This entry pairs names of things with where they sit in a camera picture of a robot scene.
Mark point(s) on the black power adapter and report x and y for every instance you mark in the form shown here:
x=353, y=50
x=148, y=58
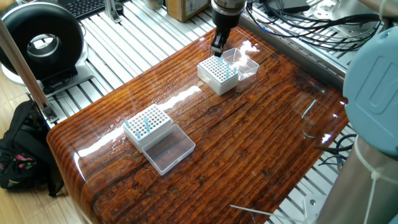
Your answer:
x=292, y=6

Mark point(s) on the black keyboard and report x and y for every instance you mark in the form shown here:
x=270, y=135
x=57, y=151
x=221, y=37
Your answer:
x=84, y=7

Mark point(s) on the aluminium frame post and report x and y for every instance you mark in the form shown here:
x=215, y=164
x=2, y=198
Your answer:
x=18, y=62
x=111, y=11

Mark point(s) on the glossy wood grain board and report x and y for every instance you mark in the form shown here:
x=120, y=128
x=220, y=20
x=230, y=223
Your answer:
x=248, y=140

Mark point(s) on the clear plastic holder lid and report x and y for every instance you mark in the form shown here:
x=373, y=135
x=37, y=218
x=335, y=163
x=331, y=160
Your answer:
x=169, y=151
x=245, y=68

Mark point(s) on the white pipette tip holder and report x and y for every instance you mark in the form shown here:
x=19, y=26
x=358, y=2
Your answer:
x=217, y=85
x=133, y=141

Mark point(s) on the silver metal mounting plate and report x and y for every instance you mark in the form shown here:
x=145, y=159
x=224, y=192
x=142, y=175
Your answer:
x=345, y=9

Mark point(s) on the silver metal cup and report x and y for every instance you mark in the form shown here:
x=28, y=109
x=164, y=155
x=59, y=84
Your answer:
x=153, y=3

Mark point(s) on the brown cardboard box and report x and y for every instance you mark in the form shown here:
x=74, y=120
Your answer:
x=183, y=9

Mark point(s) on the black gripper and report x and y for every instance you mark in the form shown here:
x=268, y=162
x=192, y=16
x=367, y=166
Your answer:
x=227, y=20

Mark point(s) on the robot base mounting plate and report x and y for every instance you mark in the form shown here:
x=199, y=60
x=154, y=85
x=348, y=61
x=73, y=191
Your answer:
x=311, y=207

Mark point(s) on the grey device base plate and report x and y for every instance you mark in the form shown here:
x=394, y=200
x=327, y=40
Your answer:
x=84, y=76

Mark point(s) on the black backpack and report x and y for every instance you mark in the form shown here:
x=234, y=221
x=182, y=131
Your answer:
x=25, y=140

